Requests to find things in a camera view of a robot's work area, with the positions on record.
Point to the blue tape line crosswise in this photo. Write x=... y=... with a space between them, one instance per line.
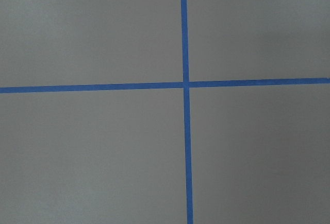
x=163 y=85

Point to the blue tape line lengthwise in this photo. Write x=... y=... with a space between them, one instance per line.
x=186 y=105

